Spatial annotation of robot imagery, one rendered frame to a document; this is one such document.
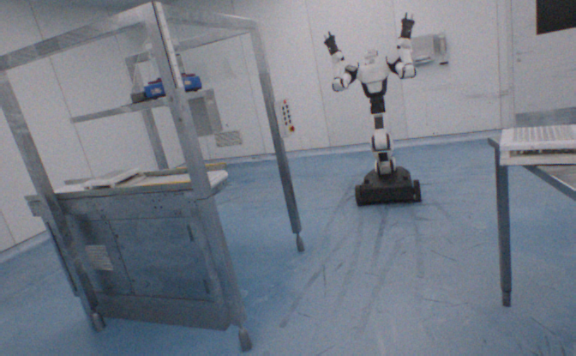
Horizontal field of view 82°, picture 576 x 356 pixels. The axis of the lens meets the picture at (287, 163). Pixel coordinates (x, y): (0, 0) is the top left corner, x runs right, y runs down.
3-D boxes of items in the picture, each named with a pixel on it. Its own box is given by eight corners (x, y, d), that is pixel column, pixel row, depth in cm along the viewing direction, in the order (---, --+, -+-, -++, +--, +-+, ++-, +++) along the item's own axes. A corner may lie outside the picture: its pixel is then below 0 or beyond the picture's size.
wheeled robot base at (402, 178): (364, 181, 377) (360, 153, 369) (413, 177, 360) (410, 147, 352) (360, 205, 319) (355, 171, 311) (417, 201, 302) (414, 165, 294)
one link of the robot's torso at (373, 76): (360, 98, 342) (355, 62, 333) (394, 92, 331) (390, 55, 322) (357, 101, 315) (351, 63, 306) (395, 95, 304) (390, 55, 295)
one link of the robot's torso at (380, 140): (373, 153, 314) (369, 111, 333) (392, 150, 309) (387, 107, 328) (370, 146, 301) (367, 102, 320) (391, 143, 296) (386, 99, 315)
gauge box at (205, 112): (224, 129, 183) (214, 93, 178) (213, 135, 173) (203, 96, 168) (191, 135, 191) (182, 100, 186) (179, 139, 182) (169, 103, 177)
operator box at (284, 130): (295, 132, 251) (288, 97, 245) (287, 137, 236) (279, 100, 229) (287, 133, 253) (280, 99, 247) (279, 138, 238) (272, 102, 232)
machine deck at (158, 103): (214, 95, 178) (213, 87, 177) (169, 106, 144) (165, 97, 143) (129, 112, 201) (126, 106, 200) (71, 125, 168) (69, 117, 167)
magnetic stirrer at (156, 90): (205, 89, 175) (201, 72, 173) (180, 94, 156) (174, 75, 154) (175, 96, 183) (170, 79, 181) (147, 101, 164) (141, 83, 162)
